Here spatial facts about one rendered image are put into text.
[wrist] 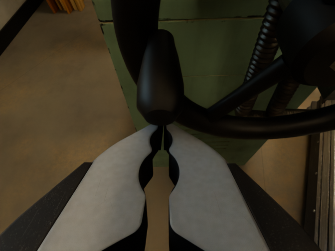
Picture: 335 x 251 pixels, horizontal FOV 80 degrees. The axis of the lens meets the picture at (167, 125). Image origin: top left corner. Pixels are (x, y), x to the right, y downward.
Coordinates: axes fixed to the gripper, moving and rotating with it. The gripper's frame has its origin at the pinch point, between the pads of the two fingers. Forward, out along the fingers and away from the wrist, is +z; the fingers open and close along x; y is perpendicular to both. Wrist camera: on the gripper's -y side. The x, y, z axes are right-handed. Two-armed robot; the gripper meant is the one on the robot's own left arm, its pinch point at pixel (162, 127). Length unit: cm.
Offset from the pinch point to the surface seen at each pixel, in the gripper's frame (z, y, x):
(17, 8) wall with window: 155, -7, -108
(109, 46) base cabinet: 26.8, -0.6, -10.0
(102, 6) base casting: 23.4, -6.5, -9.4
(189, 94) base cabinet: 33.6, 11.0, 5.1
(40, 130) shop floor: 78, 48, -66
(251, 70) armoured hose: 14.1, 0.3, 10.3
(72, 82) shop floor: 106, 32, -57
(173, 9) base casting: 23.8, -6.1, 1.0
